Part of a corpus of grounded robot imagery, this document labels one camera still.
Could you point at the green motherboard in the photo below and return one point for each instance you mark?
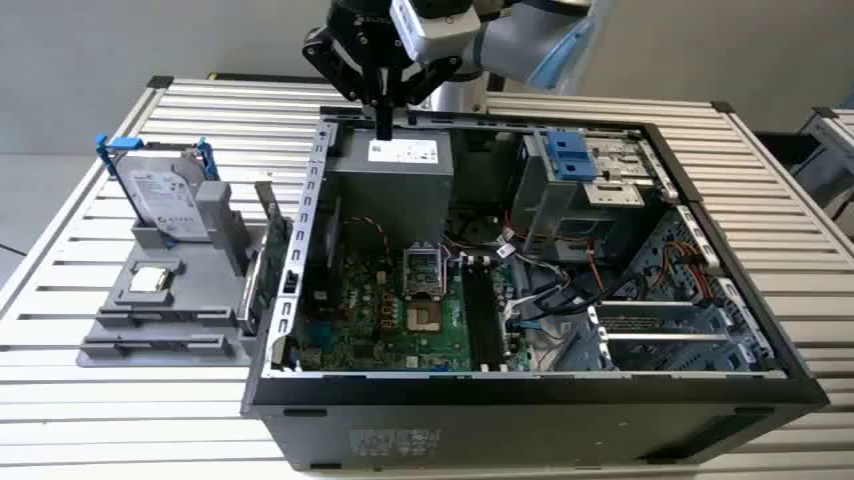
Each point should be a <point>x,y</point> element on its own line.
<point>447,345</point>

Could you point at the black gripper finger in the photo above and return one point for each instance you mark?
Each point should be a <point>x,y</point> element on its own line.
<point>427,82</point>
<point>334,62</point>

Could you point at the green graphics card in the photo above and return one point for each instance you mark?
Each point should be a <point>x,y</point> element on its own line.
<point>267,280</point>

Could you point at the grey parts rack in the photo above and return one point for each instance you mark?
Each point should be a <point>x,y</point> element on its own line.
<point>193,280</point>

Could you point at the black box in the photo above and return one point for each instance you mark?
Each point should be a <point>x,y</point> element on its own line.
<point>783,150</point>

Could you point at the CPU socket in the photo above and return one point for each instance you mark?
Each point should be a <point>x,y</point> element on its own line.
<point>424,315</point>

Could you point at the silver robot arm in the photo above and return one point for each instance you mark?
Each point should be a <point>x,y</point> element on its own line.
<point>514,42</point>

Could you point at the silver perforated disk bay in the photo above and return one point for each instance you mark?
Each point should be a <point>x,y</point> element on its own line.
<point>667,337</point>

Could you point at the blue plastic latch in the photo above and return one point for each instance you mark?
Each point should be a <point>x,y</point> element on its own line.
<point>567,155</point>

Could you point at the hard disk in blue carrier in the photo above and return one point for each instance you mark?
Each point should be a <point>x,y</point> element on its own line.
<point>160,195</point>

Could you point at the silver CPU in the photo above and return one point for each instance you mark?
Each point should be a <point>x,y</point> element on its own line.
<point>149,280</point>

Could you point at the black PC case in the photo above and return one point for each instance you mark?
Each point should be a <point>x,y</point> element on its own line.
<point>467,440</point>

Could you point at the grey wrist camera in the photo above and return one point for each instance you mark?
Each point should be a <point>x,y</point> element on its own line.
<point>434,30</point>

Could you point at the grey metal disk bay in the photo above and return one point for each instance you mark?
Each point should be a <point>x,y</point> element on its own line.
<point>567,210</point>

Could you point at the grey power supply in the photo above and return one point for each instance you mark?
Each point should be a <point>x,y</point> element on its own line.
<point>394,200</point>

